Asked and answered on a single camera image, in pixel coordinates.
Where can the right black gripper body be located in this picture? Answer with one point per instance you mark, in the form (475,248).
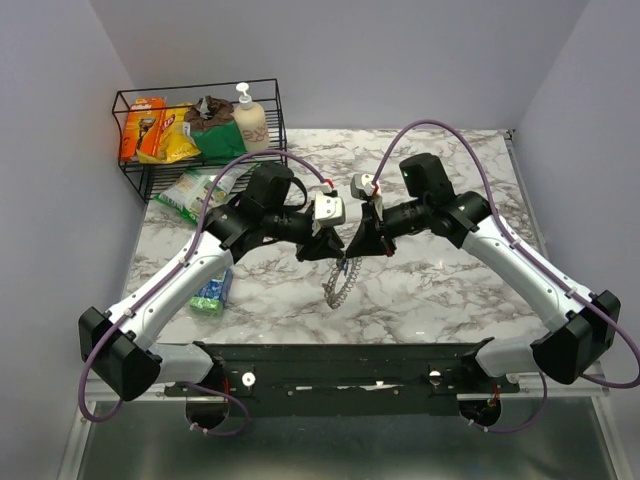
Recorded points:
(370,211)

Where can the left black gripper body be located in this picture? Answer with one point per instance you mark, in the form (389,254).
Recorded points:
(307,250)

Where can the metal disc with keyrings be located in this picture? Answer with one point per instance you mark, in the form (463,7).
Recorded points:
(337,287)

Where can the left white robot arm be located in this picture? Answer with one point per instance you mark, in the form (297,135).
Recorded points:
(119,344)

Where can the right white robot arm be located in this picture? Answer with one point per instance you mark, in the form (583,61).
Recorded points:
(576,336)

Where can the blue green tissue pack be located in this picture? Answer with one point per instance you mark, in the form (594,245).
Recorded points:
(212,298)

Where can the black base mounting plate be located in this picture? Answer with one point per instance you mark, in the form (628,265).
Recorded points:
(350,380)

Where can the green white snack bag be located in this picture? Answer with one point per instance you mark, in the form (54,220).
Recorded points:
(187,193)

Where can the beige pump soap bottle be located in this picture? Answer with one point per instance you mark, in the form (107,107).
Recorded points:
(251,120)

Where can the green and brown bag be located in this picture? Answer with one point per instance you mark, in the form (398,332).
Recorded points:
(211,125)

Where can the yellow chips bag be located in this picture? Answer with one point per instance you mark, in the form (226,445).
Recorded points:
(172,145)

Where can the orange razor package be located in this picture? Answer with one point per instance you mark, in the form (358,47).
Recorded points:
(142,129)

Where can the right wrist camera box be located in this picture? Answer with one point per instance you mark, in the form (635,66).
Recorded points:
(363,187)

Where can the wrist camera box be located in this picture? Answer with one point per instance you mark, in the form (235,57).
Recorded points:
(363,187)
(328,212)

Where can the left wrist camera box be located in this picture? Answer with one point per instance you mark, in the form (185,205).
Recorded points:
(328,212)

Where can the black wire basket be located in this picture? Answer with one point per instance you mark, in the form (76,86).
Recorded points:
(148,180)

